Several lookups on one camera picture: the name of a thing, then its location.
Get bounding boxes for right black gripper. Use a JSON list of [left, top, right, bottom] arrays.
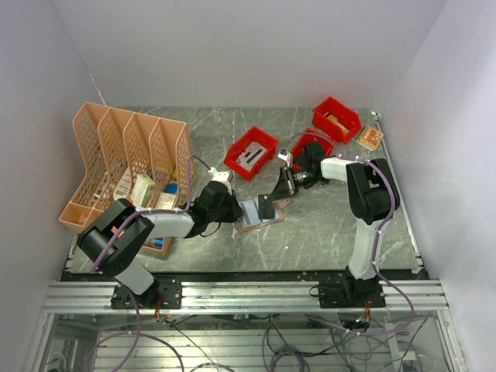
[[268, 166, 320, 202]]

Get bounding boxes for magnetic stripe card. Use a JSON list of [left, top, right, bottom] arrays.
[[239, 199, 260, 226]]

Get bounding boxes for brown leather card holder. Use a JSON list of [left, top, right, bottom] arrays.
[[235, 198, 284, 233]]

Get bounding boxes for white credit card stack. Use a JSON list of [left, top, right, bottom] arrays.
[[236, 142, 267, 171]]

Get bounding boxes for red bin with cards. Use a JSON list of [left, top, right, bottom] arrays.
[[223, 126, 279, 181]]

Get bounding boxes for red bin front pair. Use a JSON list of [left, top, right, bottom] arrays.
[[291, 128, 334, 171]]

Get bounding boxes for red bin pair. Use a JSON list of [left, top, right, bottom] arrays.
[[312, 97, 362, 144], [291, 128, 334, 171]]

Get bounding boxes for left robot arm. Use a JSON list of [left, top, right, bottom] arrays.
[[77, 181, 243, 308]]

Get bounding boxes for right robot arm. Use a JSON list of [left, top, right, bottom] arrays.
[[270, 141, 401, 308]]

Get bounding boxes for white ruler card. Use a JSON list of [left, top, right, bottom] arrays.
[[112, 168, 133, 201]]

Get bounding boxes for yellow blue toy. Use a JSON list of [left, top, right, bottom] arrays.
[[164, 169, 179, 195]]

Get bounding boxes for blue capped bottle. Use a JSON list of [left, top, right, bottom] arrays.
[[150, 238, 164, 248]]

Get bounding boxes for brown item in bin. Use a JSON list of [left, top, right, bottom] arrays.
[[325, 112, 349, 134]]

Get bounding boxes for green white carton box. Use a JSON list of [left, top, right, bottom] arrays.
[[130, 174, 156, 208]]

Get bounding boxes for red bin rear pair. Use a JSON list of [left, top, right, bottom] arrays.
[[312, 97, 362, 144]]

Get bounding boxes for peach file organizer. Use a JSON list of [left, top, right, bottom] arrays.
[[59, 102, 195, 233]]

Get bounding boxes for orange spiral notepad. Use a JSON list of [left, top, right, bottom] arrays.
[[356, 126, 384, 151]]

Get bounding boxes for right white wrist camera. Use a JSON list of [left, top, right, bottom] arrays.
[[277, 149, 293, 168]]

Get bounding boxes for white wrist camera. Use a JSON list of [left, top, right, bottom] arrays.
[[208, 167, 233, 188], [277, 149, 293, 168]]

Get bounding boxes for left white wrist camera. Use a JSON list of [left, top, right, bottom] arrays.
[[208, 167, 233, 188]]

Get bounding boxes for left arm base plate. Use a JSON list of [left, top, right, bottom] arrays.
[[111, 278, 183, 309]]

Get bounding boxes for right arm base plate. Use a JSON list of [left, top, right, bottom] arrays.
[[308, 282, 386, 309]]

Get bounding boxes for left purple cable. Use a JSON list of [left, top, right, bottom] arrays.
[[84, 154, 214, 372]]

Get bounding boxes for aluminium rail frame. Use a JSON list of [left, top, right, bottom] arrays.
[[42, 280, 449, 315]]

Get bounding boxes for loose floor cables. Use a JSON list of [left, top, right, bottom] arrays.
[[154, 309, 427, 372]]

